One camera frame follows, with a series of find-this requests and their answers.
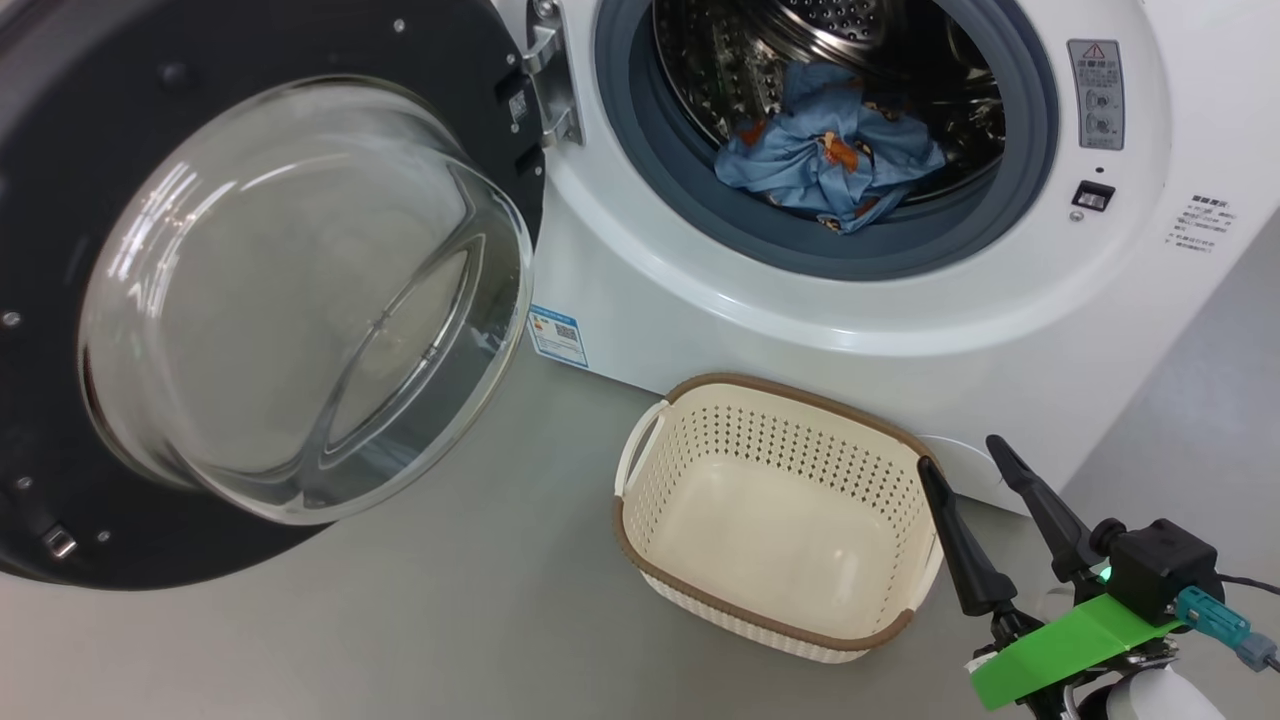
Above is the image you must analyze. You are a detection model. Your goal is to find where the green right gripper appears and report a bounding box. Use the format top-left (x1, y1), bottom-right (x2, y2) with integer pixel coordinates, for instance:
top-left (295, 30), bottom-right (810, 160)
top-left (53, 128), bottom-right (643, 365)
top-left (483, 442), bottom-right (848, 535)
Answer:
top-left (916, 434), bottom-right (1186, 713)

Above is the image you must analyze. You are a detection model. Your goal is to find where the black round glass washer door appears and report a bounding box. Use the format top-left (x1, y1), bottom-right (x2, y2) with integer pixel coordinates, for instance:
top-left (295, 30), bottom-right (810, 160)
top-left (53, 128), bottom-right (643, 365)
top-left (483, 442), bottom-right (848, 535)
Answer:
top-left (0, 0), bottom-right (546, 591)

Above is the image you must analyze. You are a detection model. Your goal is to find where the white front-load washing machine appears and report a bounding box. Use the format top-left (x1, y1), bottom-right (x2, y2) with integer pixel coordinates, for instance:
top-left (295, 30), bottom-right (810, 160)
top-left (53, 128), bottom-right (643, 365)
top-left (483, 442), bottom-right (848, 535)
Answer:
top-left (490, 0), bottom-right (1280, 516)

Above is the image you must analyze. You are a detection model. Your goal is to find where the stainless steel washer drum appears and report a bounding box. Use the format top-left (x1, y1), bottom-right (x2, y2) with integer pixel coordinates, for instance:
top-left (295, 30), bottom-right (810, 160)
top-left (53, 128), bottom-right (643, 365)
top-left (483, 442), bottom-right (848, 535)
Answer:
top-left (652, 0), bottom-right (1006, 206)

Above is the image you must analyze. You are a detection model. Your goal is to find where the silver washer door hinge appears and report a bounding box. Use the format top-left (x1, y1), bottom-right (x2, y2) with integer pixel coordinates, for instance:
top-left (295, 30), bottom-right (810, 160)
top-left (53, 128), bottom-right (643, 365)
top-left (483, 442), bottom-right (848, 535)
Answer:
top-left (520, 0), bottom-right (586, 149)

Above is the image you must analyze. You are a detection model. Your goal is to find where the round white drain cover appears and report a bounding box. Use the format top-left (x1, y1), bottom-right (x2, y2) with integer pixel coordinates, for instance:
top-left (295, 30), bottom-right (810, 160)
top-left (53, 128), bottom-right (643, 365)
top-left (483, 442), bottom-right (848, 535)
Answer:
top-left (925, 433), bottom-right (1011, 498)

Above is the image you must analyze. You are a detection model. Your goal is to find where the cream perforated laundry basket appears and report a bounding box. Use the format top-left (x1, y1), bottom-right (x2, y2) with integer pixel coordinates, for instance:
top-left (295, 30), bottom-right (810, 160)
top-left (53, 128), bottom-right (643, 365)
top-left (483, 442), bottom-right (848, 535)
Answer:
top-left (612, 373), bottom-right (946, 664)

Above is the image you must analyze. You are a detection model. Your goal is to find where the printed instruction text label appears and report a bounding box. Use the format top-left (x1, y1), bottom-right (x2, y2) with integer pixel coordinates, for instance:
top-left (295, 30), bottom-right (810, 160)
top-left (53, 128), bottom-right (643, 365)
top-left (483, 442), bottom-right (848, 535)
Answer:
top-left (1170, 193), bottom-right (1239, 256)

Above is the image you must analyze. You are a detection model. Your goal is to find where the grey warning label sticker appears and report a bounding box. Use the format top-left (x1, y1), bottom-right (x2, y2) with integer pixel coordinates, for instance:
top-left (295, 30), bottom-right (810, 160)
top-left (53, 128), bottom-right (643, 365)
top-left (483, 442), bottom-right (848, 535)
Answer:
top-left (1066, 38), bottom-right (1126, 152)

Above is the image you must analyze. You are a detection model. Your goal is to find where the blue energy label sticker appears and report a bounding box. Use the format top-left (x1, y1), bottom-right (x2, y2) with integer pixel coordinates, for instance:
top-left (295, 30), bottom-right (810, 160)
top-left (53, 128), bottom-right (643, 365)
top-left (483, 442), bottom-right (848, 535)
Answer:
top-left (527, 305), bottom-right (590, 370)

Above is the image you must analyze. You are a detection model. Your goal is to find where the teal cable connector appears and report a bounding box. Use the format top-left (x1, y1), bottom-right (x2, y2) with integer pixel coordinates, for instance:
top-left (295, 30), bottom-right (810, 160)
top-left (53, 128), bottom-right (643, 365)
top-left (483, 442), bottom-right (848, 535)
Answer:
top-left (1175, 586), bottom-right (1280, 673)

